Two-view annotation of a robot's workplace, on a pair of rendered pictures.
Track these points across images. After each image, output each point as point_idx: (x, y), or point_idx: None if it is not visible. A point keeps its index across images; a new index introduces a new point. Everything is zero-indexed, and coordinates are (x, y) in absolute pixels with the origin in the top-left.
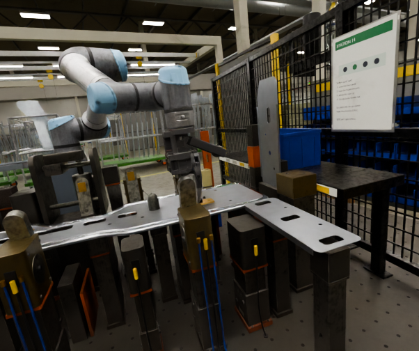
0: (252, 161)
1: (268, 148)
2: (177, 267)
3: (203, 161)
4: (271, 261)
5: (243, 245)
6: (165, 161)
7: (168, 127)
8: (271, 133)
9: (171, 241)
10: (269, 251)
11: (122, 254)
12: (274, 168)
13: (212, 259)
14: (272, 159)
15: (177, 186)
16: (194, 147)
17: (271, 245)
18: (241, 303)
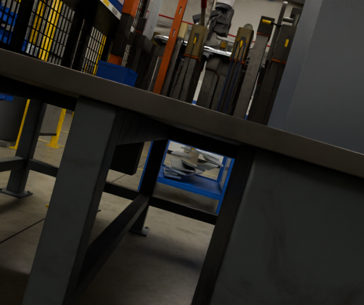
0: (135, 11)
1: (153, 11)
2: (207, 104)
3: (183, 14)
4: (173, 84)
5: None
6: (228, 26)
7: (231, 8)
8: (158, 2)
9: (211, 86)
10: (175, 79)
11: None
12: (150, 27)
13: None
14: (152, 20)
15: (218, 43)
16: (211, 16)
17: (176, 75)
18: None
